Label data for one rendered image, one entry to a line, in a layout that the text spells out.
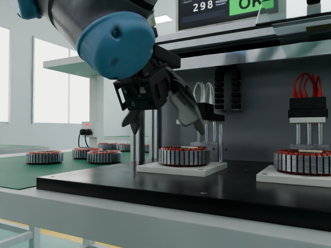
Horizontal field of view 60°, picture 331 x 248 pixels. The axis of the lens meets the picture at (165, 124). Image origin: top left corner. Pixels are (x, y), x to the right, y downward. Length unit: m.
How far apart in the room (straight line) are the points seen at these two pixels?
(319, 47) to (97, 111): 1.26
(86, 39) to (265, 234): 0.27
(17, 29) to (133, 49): 5.73
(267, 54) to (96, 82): 1.17
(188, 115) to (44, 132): 5.65
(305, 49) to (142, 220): 0.49
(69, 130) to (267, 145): 5.87
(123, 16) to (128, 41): 0.02
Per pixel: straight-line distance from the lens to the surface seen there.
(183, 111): 0.49
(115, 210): 0.42
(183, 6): 0.84
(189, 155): 0.58
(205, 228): 0.35
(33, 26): 6.24
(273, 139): 0.83
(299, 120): 0.60
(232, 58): 0.71
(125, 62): 0.31
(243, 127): 0.85
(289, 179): 0.51
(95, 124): 1.64
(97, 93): 1.69
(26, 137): 5.86
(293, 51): 0.69
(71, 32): 0.33
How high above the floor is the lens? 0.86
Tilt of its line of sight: 1 degrees up
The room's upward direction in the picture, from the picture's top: straight up
